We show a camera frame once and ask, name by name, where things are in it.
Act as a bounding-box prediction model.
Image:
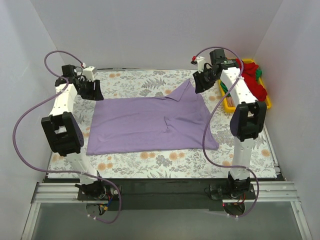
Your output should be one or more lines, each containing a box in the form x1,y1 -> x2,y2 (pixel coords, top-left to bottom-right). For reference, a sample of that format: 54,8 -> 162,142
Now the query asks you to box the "purple t shirt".
86,80 -> 219,156

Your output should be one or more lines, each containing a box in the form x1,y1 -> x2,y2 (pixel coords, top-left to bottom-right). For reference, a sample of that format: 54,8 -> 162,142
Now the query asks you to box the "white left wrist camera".
81,63 -> 97,82

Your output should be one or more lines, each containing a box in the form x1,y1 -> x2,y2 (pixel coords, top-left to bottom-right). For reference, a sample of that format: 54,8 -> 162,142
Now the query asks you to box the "red t shirt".
242,62 -> 267,102

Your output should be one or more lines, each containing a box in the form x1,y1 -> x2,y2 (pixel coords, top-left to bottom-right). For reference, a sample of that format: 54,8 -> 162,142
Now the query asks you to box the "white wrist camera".
81,63 -> 97,82
190,56 -> 207,73

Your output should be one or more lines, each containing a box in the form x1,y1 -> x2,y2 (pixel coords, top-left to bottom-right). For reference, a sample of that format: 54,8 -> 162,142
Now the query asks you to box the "green t shirt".
220,67 -> 262,93

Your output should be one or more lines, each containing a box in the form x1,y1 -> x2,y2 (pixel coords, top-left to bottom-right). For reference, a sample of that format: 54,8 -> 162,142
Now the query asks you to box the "pink t shirt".
226,96 -> 235,108

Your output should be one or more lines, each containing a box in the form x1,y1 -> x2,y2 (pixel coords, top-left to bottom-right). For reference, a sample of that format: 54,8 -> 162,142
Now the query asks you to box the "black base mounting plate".
75,178 -> 256,211

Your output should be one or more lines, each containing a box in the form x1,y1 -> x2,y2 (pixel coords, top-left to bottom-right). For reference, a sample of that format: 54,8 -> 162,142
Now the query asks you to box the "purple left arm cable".
12,50 -> 123,224

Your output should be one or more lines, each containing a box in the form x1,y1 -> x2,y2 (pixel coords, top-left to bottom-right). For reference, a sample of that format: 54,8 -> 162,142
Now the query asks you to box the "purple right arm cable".
191,46 -> 263,219

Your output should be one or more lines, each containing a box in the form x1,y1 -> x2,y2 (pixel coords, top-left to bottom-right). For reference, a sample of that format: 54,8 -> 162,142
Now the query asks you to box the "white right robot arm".
191,47 -> 267,200

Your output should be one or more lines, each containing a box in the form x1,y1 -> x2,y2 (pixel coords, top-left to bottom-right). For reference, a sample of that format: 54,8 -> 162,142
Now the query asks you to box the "aluminium frame rail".
22,179 -> 312,240

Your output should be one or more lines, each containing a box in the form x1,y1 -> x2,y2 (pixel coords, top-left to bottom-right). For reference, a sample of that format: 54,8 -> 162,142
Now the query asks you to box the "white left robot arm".
41,64 -> 107,200

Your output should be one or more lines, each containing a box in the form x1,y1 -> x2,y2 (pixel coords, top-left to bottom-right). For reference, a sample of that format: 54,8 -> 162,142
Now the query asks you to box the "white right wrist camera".
190,56 -> 207,73

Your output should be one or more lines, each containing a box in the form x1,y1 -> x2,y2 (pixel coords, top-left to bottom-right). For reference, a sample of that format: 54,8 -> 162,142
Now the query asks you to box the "yellow plastic bin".
218,59 -> 272,114

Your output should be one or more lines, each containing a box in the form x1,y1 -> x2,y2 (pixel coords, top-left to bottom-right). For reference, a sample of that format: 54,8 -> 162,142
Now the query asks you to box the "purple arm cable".
191,46 -> 263,219
12,50 -> 123,224

